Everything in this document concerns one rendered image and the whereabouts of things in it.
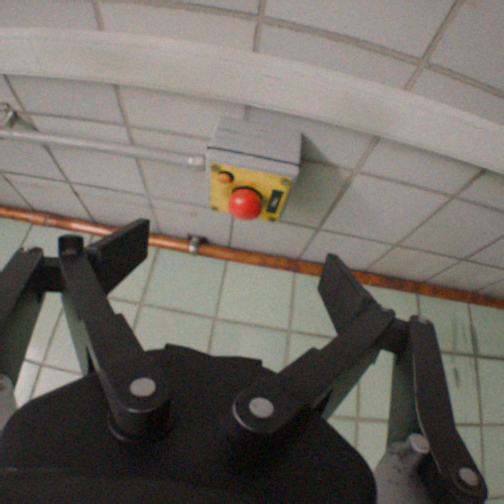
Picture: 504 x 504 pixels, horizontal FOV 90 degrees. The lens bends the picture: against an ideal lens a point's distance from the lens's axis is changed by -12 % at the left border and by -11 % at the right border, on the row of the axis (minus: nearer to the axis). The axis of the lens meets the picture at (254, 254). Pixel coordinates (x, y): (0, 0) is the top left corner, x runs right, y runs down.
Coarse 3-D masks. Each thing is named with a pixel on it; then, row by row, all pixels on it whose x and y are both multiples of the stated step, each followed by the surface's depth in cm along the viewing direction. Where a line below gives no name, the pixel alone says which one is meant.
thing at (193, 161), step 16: (0, 128) 32; (48, 144) 33; (64, 144) 33; (80, 144) 33; (96, 144) 33; (112, 144) 33; (128, 144) 34; (160, 160) 34; (176, 160) 34; (192, 160) 34
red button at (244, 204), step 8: (240, 192) 31; (248, 192) 31; (232, 200) 31; (240, 200) 31; (248, 200) 31; (256, 200) 31; (232, 208) 32; (240, 208) 31; (248, 208) 31; (256, 208) 31; (240, 216) 32; (248, 216) 32; (256, 216) 33
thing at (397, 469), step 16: (400, 448) 7; (416, 448) 6; (384, 464) 7; (400, 464) 6; (416, 464) 6; (384, 480) 6; (400, 480) 6; (416, 480) 6; (384, 496) 6; (400, 496) 6; (416, 496) 6
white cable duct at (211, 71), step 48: (0, 48) 24; (48, 48) 24; (96, 48) 24; (144, 48) 24; (192, 48) 24; (240, 96) 28; (288, 96) 27; (336, 96) 26; (384, 96) 25; (432, 144) 29; (480, 144) 27
